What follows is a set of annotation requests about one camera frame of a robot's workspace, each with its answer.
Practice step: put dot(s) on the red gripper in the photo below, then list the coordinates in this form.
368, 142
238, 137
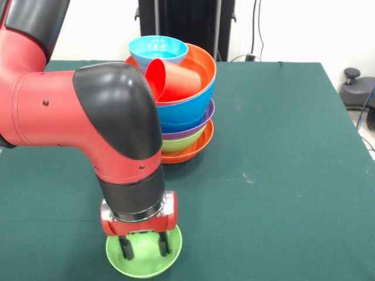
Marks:
140, 226

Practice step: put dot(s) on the small green bowl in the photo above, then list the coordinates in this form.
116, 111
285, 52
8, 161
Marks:
173, 251

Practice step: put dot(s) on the large green bowl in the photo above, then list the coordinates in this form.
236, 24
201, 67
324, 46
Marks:
178, 145

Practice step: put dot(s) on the orange bowl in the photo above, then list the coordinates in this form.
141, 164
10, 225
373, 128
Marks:
205, 70
202, 146

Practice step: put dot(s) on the translucent blue straight-sided bowl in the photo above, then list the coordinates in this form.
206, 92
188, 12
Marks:
181, 126

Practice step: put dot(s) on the large blue bowl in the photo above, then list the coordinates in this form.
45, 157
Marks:
184, 109

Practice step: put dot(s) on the purple bowl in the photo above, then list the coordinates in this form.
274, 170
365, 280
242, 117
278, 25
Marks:
209, 114

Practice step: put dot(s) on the red cup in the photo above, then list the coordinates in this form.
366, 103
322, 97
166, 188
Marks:
178, 85

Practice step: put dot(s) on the small blue ribbed bowl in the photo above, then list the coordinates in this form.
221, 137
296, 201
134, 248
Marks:
158, 51

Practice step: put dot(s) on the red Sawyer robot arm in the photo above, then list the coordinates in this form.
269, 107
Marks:
73, 111

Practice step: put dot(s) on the dark green tablecloth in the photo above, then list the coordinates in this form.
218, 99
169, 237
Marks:
263, 175

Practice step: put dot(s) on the black pedestal leg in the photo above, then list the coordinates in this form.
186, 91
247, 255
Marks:
357, 90

